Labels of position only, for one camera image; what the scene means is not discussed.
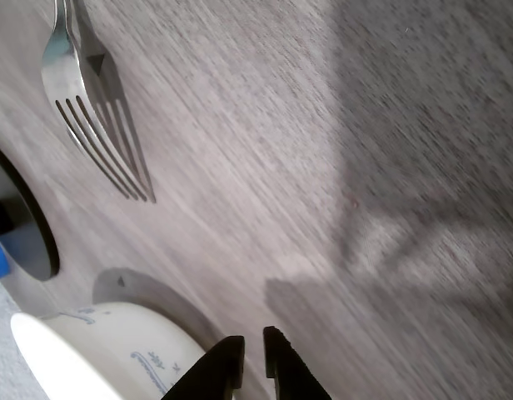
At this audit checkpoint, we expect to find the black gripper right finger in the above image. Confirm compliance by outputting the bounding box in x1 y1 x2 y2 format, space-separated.
262 325 333 400

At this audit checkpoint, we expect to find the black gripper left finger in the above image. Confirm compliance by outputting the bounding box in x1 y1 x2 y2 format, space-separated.
160 335 246 400

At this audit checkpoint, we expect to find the metal fork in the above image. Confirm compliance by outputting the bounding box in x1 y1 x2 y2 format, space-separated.
40 0 150 203

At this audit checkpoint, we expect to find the white bowl with blue pattern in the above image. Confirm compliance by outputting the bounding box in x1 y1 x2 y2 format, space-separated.
9 301 208 400

